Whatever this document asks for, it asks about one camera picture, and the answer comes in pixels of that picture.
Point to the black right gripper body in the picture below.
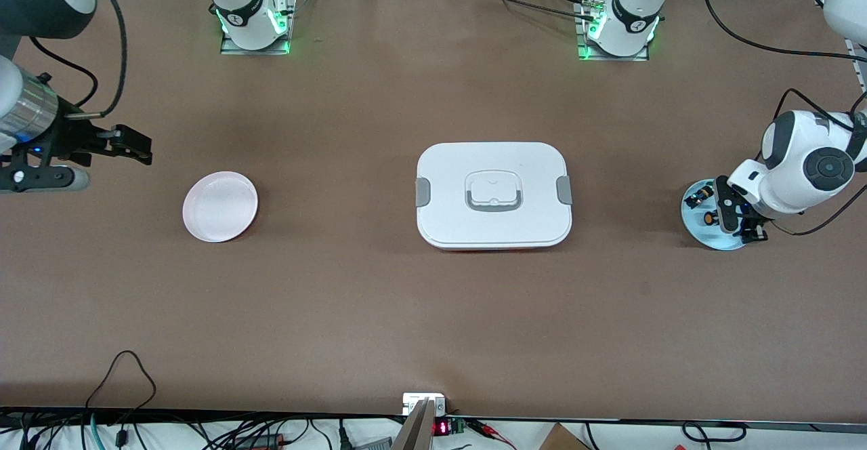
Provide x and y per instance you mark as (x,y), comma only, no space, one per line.
(73,137)

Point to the orange push-button switch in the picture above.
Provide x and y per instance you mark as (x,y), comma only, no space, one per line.
(709,218)

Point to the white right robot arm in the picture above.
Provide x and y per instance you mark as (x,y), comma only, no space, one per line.
(237,9)

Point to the white lidded box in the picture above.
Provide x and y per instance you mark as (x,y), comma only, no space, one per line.
(474,226)

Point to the light blue round plate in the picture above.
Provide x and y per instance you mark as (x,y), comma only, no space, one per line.
(704,236)

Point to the pink round plate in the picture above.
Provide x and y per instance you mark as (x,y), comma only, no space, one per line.
(220,206)

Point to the brown cardboard piece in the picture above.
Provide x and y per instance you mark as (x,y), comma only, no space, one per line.
(562,440)

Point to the black orange adapter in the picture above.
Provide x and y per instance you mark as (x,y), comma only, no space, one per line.
(261,442)

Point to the red clip leads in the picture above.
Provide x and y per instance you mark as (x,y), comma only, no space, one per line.
(484,427)

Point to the red digit display board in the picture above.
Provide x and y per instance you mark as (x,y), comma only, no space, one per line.
(441,428)

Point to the grey power adapter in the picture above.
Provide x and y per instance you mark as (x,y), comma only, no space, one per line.
(372,444)

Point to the grey metal bar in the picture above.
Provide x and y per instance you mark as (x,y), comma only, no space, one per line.
(416,433)

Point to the green push-button switch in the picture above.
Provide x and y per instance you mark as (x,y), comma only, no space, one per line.
(694,199)

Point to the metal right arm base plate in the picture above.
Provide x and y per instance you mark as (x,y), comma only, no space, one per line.
(234,50)

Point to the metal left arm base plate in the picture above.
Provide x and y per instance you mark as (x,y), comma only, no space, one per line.
(613,58)

